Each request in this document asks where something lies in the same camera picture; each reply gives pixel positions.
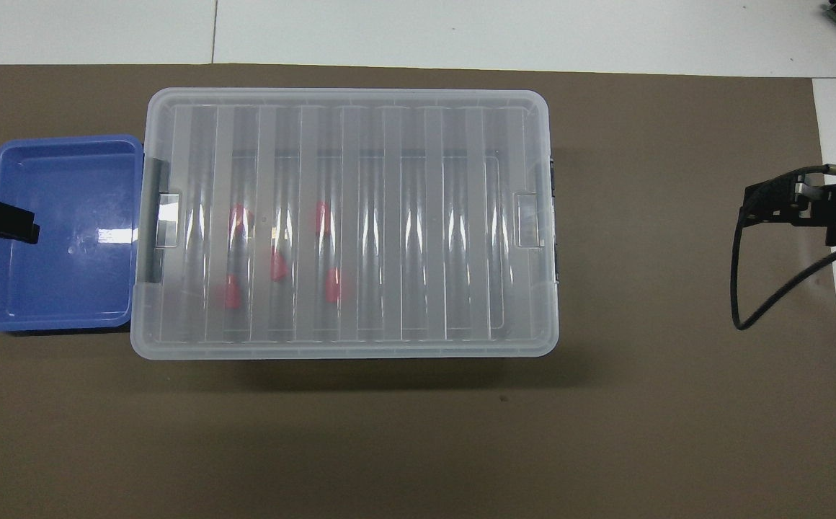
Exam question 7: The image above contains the blue plastic tray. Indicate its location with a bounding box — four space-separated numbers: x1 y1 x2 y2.
0 134 146 334

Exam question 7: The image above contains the black cable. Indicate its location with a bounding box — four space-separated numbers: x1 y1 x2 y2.
730 164 836 332

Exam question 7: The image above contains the clear plastic storage box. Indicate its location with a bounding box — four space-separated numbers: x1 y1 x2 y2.
143 108 557 348

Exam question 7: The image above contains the grey box latch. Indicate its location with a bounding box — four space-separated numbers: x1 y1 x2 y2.
145 158 171 283
548 154 561 286

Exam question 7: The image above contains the clear lidded storage box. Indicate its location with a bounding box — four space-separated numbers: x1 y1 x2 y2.
130 88 560 360

